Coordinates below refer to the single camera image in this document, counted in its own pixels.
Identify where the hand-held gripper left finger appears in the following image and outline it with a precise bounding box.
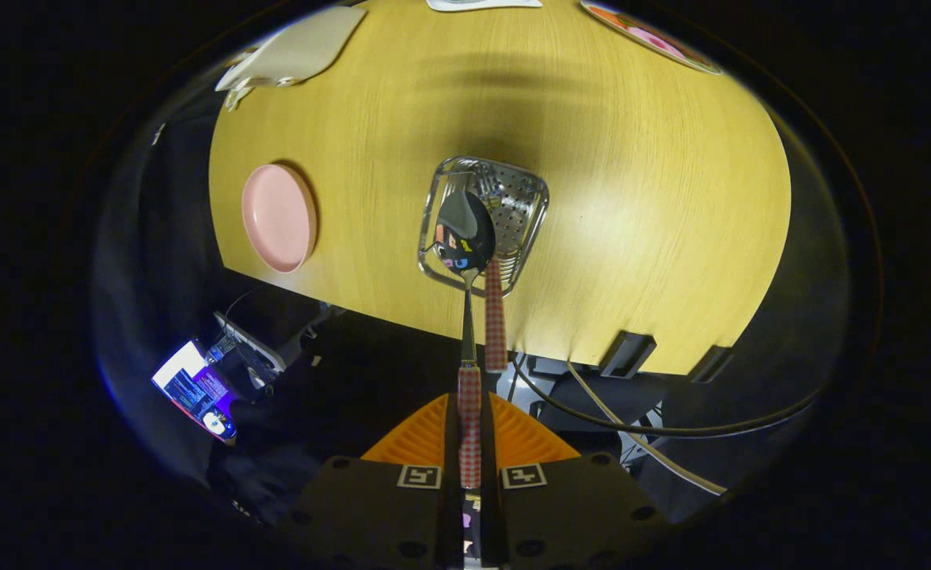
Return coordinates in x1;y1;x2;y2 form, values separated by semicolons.
287;392;464;570

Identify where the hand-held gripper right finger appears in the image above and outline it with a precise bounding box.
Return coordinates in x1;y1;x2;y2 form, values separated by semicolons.
480;392;672;570

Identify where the fork with red checked handle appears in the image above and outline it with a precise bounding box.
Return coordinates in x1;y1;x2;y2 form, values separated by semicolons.
448;162;509;374

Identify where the spoon with red checked handle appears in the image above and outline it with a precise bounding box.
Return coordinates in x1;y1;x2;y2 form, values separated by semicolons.
434;190;496;489

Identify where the perforated metal drain basket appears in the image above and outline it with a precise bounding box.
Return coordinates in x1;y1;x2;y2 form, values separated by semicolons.
417;156;550;298

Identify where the pink round plate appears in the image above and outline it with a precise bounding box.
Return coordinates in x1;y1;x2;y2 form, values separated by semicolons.
241;163;318;275

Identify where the white bread tray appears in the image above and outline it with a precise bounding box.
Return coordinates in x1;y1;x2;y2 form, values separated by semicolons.
214;6;368;92

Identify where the white plate with food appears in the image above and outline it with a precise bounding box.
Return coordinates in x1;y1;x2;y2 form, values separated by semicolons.
579;0;724;76

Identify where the white square coaster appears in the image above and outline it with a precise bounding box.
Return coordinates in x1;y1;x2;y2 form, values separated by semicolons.
426;0;543;12

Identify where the black cable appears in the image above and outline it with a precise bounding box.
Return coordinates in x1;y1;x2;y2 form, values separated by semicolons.
511;354;823;439

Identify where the white cable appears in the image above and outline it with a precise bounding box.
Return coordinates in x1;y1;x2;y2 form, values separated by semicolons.
565;360;729;496

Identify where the black table bracket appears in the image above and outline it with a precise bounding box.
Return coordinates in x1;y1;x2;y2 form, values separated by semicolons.
687;345;734;385
597;331;658;379

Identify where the grey phone mount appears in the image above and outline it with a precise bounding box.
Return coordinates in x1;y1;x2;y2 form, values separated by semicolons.
211;310;332;397

